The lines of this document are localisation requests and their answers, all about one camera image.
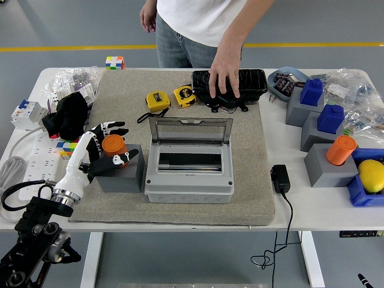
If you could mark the white power strip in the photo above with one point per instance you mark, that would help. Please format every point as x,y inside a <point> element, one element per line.
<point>39,168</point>

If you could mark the yellow lemon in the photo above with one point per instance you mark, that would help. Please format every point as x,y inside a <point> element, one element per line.
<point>372,177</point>

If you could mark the yellow tape measure 5m print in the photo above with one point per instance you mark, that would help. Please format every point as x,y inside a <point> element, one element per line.
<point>183,94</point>

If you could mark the person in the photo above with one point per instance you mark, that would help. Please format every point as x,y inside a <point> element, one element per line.
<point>192,18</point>

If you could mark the white blue circuit breaker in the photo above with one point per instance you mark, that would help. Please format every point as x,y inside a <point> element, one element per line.
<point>27,114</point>

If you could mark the orange cylinder battery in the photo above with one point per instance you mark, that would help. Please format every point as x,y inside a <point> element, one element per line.
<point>114,145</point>
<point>340,150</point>

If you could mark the small metal clip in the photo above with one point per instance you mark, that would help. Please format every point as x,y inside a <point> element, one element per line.
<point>272,98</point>

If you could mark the person's right forearm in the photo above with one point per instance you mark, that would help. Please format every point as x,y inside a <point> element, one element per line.
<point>150,3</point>

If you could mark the dark striped electronic module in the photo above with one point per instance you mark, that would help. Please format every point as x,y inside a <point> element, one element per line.
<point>281,76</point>
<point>285,86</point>

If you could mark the black table control panel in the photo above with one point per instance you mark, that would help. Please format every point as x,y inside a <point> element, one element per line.
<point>360,234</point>

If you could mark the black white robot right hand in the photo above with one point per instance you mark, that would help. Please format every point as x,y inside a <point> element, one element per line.
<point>364,280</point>

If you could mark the grey block holder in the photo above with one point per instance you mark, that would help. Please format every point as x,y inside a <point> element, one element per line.
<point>312,136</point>
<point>324,175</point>
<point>295,112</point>

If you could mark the person's left forearm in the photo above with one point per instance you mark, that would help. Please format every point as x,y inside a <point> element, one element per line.
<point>240,30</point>

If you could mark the black plastic tray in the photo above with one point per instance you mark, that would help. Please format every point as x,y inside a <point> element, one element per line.
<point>252,82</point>

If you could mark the grey-brown mat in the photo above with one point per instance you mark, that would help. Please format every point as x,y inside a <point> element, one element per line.
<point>120,99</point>

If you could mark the clear bags of components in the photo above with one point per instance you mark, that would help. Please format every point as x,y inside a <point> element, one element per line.
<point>360,99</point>

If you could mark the multicolour cube puzzle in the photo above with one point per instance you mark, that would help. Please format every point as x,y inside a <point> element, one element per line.
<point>67,147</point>

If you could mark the grey block with round hole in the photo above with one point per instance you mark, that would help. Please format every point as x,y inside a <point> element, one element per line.
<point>126,182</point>

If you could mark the black glove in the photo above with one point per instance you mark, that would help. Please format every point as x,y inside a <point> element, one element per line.
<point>69,117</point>

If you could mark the white table leg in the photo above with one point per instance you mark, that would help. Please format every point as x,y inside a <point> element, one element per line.
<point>312,264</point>
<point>91,261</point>

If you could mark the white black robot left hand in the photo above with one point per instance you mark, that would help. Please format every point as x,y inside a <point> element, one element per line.
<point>76,162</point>

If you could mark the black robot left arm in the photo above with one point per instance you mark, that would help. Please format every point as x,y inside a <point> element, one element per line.
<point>39,210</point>

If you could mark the clear bag of small parts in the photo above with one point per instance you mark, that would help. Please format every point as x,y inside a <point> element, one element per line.
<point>75,80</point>

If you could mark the light blue dish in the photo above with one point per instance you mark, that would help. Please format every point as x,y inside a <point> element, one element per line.
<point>273,85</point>

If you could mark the person's left hand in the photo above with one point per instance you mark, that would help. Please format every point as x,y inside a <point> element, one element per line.
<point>225,72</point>

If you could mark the person's right hand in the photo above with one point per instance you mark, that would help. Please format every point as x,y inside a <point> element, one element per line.
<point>148,19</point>

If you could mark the blue plastic block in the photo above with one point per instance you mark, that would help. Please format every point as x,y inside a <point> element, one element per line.
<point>312,93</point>
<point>330,120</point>

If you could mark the smoky transparent box lid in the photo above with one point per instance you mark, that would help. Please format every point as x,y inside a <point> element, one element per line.
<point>192,129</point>

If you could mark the cube puzzle with white cross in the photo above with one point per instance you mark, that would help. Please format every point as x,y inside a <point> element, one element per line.
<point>114,63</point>

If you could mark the grey electrical enclosure box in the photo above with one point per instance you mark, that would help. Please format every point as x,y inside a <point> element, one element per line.
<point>186,192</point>

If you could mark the blue plastic bin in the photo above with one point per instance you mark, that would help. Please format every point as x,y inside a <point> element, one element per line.
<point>357,193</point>

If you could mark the black power adapter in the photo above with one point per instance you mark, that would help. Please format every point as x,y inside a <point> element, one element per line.
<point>280,178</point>

